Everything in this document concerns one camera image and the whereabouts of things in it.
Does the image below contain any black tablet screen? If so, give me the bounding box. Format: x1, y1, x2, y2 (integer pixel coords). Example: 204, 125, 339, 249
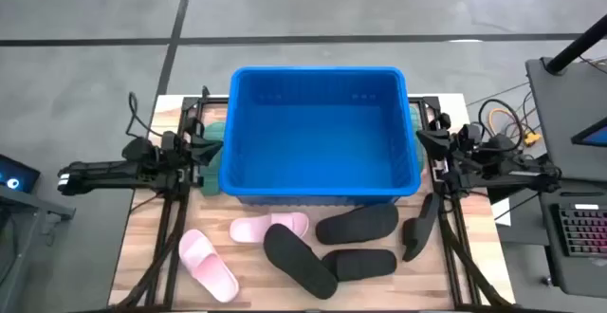
570, 117, 607, 149

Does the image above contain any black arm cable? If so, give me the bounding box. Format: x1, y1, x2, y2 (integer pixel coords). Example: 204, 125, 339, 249
126, 91, 158, 138
477, 98, 525, 156

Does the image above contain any black round pole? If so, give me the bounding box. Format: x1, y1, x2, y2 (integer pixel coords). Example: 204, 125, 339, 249
543, 13, 607, 76

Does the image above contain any black foam slide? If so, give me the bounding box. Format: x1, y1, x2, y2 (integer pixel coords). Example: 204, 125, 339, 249
321, 248, 398, 283
263, 223, 340, 301
315, 202, 400, 246
401, 193, 441, 263

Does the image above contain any grey workstation desk top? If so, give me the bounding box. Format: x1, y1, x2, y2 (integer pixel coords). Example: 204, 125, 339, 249
524, 56, 607, 183

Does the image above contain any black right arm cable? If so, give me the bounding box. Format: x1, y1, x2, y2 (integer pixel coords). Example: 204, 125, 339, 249
477, 98, 525, 156

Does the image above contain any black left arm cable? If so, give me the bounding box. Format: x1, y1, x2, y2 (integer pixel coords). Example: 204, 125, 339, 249
126, 91, 158, 138

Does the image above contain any blue plastic bin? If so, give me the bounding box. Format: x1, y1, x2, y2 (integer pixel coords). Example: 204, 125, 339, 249
218, 65, 422, 206

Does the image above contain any black backlit keyboard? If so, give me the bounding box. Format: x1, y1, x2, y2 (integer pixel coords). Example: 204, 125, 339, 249
558, 202, 607, 258

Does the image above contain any grey keyboard shelf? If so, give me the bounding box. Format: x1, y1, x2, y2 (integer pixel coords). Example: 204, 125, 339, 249
535, 177, 607, 300

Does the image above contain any black monitor with blue glow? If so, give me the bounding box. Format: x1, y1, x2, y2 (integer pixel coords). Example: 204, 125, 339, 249
0, 154, 42, 194

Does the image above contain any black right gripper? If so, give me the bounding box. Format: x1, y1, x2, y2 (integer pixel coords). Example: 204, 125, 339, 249
416, 112, 476, 186

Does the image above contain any grey metal side desk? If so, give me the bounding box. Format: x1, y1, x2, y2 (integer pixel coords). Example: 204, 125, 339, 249
0, 184, 77, 313

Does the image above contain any pink foam slide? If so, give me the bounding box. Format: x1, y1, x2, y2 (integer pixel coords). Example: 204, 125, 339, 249
177, 229, 241, 304
229, 212, 310, 245

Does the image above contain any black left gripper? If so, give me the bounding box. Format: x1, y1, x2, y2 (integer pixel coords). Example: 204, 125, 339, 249
159, 117, 224, 187

